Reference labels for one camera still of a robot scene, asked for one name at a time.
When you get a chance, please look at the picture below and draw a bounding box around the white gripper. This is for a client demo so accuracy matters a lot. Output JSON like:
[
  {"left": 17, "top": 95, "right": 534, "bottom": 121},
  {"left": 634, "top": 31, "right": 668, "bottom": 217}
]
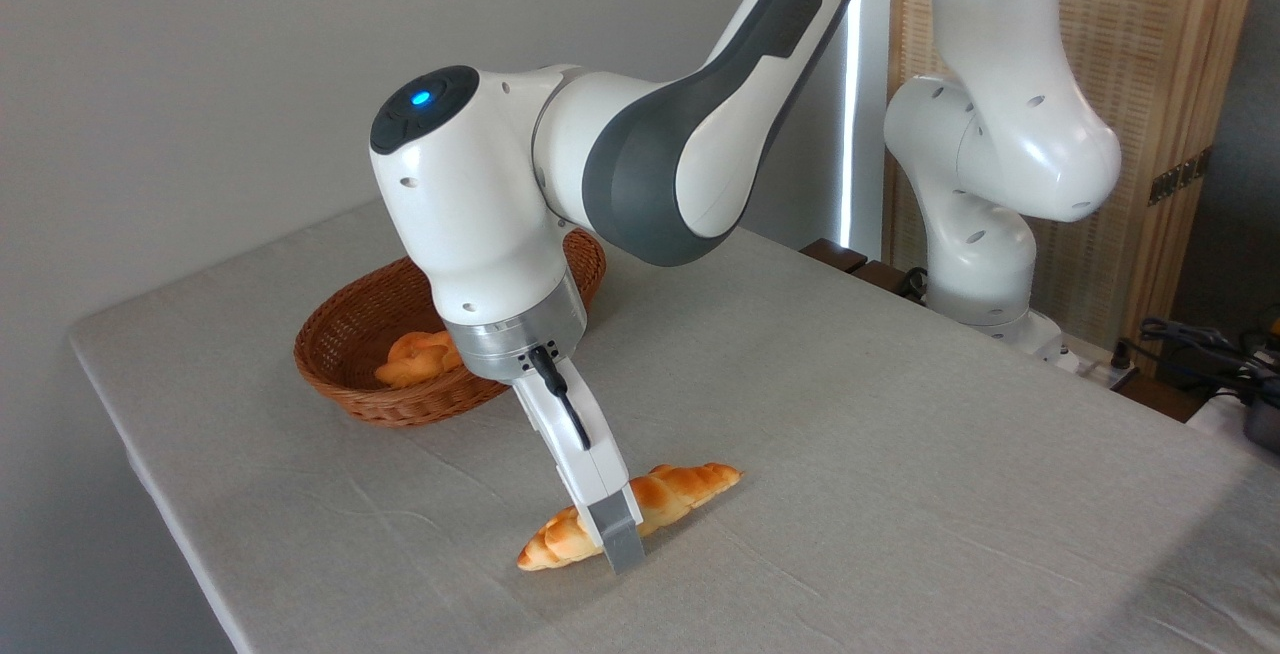
[{"left": 512, "top": 359, "right": 648, "bottom": 576}]

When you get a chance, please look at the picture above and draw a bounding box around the long braided bread loaf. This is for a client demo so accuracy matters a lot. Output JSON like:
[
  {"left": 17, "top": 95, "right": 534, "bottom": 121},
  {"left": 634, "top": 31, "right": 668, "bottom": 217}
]
[{"left": 516, "top": 463, "right": 744, "bottom": 573}]

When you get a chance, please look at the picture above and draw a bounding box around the small round knotted bread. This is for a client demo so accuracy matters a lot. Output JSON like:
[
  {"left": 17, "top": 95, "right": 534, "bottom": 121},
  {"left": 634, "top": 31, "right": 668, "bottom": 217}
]
[{"left": 374, "top": 330, "right": 466, "bottom": 390}]

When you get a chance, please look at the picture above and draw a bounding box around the brown woven wicker basket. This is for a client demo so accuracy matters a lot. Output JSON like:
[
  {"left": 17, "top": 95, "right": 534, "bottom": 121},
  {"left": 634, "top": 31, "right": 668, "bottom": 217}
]
[{"left": 293, "top": 228, "right": 607, "bottom": 428}]

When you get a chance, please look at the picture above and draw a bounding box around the grey tablecloth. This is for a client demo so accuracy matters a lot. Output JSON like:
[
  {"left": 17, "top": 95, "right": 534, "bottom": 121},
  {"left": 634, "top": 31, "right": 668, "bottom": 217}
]
[{"left": 68, "top": 196, "right": 1280, "bottom": 654}]

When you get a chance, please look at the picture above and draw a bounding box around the dark brown wooden block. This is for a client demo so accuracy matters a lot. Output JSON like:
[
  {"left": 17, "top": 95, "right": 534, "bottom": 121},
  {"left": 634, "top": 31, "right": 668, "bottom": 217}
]
[
  {"left": 800, "top": 239, "right": 869, "bottom": 275},
  {"left": 850, "top": 260, "right": 926, "bottom": 303}
]

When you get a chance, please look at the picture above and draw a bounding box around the black metal screen hinge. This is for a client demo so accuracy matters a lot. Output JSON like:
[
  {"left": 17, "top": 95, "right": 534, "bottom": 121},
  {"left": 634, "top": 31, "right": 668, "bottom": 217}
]
[{"left": 1148, "top": 146, "right": 1213, "bottom": 207}]

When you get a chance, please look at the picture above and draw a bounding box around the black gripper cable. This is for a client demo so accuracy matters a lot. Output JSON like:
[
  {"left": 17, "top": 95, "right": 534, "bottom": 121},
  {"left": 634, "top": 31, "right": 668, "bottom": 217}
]
[{"left": 528, "top": 345, "right": 592, "bottom": 451}]

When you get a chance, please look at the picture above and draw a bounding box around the black cable bundle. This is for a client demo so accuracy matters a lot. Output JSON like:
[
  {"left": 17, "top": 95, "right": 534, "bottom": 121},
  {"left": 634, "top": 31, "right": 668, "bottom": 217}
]
[{"left": 1138, "top": 317, "right": 1280, "bottom": 405}]

